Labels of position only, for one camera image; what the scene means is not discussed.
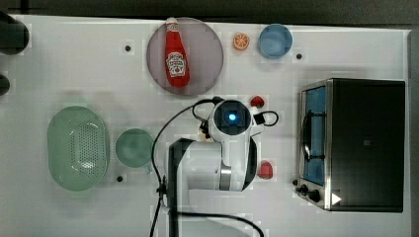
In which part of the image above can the peeled toy banana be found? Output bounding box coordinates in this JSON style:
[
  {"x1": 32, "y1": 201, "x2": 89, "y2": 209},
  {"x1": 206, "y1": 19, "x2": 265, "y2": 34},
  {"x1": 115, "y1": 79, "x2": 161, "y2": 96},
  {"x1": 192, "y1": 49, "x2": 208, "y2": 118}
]
[{"x1": 199, "y1": 128, "x2": 212, "y2": 142}]

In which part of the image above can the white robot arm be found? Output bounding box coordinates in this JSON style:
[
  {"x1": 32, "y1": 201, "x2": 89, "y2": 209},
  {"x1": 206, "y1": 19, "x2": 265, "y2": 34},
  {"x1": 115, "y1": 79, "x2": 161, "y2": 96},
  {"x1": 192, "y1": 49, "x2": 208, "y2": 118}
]
[{"x1": 165, "y1": 100, "x2": 257, "y2": 237}]

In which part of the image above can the green mug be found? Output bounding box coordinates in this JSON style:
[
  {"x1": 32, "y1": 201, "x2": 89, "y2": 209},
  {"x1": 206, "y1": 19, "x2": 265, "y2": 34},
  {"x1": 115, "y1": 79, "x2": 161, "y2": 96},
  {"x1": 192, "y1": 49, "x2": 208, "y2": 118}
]
[{"x1": 116, "y1": 128, "x2": 153, "y2": 173}]

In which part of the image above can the small red strawberry toy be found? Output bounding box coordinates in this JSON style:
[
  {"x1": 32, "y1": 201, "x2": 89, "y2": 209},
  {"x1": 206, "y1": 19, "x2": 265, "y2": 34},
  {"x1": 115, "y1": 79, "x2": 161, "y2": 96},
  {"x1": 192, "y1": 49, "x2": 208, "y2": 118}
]
[{"x1": 250, "y1": 96, "x2": 265, "y2": 109}]

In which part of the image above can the red ketchup bottle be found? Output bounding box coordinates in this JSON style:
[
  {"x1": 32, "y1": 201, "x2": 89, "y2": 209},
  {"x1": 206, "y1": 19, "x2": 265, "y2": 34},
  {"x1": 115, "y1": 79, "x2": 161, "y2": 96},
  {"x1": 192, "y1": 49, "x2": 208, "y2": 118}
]
[{"x1": 164, "y1": 18, "x2": 190, "y2": 88}]

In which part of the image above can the grey round plate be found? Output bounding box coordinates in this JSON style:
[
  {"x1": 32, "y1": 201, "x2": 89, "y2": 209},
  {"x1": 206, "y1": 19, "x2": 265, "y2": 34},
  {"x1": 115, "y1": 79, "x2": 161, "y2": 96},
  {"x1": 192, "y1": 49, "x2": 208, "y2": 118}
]
[{"x1": 146, "y1": 18, "x2": 223, "y2": 96}]

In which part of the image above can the red pepper toy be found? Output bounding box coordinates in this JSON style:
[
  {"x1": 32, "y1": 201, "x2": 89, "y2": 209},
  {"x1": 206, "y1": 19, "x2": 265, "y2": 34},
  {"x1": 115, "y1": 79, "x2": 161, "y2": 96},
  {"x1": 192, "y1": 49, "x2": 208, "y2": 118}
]
[{"x1": 257, "y1": 161, "x2": 274, "y2": 180}]

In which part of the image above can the orange half toy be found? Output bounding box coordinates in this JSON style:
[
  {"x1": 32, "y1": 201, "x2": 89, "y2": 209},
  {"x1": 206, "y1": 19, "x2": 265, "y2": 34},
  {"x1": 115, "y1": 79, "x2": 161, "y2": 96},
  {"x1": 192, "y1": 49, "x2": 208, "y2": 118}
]
[{"x1": 233, "y1": 33, "x2": 250, "y2": 50}]

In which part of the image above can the blue bowl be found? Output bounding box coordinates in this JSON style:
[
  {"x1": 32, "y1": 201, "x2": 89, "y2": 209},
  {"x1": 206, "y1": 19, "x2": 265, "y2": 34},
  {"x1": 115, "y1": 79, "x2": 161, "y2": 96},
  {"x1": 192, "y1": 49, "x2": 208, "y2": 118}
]
[{"x1": 258, "y1": 24, "x2": 293, "y2": 59}]

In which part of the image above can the green colander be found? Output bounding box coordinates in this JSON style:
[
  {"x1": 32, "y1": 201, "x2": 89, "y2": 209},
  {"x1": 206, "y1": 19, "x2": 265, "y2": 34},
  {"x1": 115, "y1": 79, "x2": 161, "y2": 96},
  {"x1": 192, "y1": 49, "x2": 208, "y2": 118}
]
[{"x1": 47, "y1": 106, "x2": 110, "y2": 192}]

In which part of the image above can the black toaster oven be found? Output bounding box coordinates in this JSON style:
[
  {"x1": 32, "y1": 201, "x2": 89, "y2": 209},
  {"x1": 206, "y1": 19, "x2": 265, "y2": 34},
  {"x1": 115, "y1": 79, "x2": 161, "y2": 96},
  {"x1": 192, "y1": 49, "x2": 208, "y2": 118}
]
[{"x1": 293, "y1": 78, "x2": 406, "y2": 212}]

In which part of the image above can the black cylinder container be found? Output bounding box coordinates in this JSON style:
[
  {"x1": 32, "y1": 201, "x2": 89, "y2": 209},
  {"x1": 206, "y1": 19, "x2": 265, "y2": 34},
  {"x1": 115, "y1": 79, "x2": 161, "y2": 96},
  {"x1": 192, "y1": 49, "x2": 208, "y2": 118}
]
[{"x1": 0, "y1": 12, "x2": 30, "y2": 55}]

